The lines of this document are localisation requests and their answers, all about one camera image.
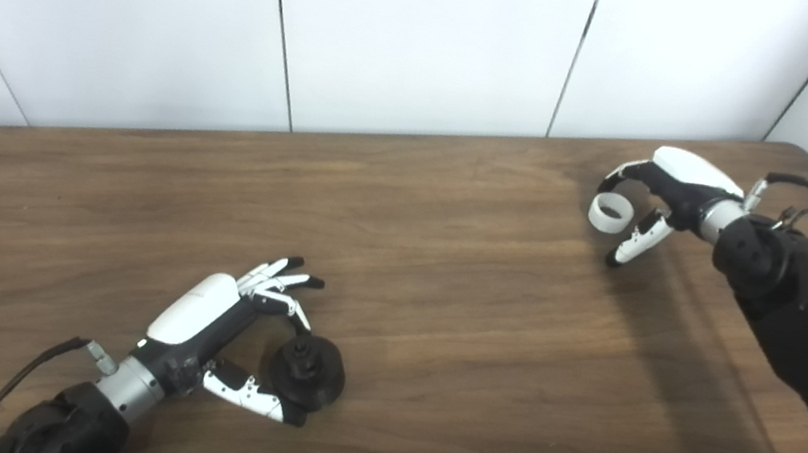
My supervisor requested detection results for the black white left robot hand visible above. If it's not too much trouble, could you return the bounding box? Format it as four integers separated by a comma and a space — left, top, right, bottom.
121, 233, 330, 428

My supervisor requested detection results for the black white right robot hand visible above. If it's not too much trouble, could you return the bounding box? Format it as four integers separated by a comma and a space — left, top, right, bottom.
585, 136, 752, 287

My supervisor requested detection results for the white plastic ring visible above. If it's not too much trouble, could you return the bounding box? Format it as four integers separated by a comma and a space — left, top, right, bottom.
585, 190, 635, 237

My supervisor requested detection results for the round black plastic part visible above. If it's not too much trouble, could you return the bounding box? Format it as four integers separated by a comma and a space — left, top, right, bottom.
263, 328, 352, 416

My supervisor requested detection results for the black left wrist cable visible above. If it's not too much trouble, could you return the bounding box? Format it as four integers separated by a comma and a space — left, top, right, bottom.
0, 325, 123, 453

